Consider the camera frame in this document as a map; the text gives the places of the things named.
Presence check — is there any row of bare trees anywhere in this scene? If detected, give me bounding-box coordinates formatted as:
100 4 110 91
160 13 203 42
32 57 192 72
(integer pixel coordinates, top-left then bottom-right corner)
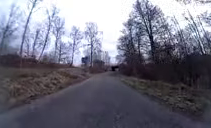
0 0 111 68

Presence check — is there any stand of bare trees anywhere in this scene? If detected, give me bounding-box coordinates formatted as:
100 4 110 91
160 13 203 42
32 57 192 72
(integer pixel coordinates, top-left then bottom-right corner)
116 0 211 68

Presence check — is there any low brown brush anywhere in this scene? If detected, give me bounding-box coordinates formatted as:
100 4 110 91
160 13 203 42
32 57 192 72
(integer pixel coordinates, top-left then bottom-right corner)
0 53 74 71

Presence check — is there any dark hedge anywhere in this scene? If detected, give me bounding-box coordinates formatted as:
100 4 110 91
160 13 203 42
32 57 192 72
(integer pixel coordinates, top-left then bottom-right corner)
118 54 211 91

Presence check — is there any leaf-strewn grass verge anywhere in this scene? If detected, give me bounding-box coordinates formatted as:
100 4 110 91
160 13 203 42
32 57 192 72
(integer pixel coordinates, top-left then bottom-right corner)
117 73 211 123

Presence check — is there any grey asphalt road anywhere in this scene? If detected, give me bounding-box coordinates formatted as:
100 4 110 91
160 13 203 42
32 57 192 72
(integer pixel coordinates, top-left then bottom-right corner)
0 71 211 128

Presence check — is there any dry grass verge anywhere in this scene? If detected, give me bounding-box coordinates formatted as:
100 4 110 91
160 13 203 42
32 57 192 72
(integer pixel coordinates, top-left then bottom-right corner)
0 65 106 116

